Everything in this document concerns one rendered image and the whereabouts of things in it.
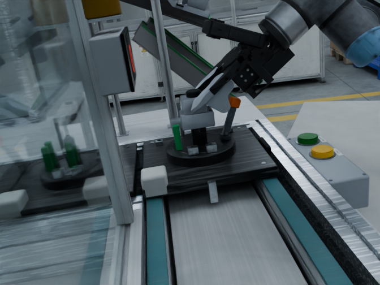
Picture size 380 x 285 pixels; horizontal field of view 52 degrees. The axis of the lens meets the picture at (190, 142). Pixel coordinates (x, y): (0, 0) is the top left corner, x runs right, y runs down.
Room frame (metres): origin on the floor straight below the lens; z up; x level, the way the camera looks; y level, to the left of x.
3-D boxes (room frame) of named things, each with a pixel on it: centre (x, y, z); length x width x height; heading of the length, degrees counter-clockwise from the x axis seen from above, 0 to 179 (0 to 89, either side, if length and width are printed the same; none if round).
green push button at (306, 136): (0.73, -0.24, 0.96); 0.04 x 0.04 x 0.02
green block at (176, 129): (0.72, 0.02, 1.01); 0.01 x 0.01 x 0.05; 3
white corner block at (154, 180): (0.63, 0.07, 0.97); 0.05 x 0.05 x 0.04; 3
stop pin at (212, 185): (0.61, -0.03, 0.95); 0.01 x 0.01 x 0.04; 3
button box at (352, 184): (0.66, -0.24, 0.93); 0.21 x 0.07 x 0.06; 3
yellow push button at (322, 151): (0.66, -0.24, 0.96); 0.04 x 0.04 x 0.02
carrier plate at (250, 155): (0.73, -0.02, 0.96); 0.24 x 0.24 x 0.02; 3
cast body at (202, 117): (0.73, -0.01, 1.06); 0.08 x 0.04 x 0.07; 93
